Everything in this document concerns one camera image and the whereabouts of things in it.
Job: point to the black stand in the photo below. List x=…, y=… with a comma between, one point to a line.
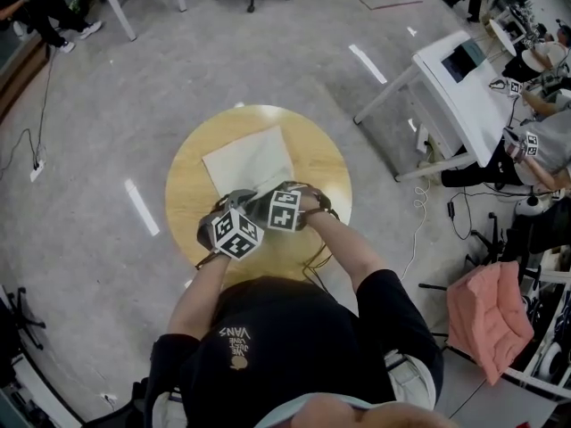
x=24, y=315

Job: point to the white bag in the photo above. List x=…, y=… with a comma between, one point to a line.
x=250, y=158

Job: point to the black printed t-shirt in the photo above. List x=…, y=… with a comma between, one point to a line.
x=285, y=346

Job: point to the small round white table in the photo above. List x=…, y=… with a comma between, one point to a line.
x=504, y=36

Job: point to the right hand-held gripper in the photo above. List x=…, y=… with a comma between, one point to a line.
x=283, y=211

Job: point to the light grey trousers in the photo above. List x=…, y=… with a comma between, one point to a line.
x=410, y=379

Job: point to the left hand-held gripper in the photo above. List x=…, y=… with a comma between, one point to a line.
x=234, y=236

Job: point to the large white desk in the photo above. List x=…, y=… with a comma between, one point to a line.
x=450, y=105

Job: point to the person's right forearm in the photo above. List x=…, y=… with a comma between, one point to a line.
x=345, y=252

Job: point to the open laptop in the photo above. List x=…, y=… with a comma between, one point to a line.
x=464, y=60

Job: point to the person's left forearm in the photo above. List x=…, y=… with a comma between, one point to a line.
x=198, y=299

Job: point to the white power strip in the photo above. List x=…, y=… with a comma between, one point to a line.
x=37, y=170

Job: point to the black swivel chair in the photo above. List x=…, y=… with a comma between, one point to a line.
x=499, y=243

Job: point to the round wooden table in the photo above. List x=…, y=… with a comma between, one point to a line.
x=192, y=203

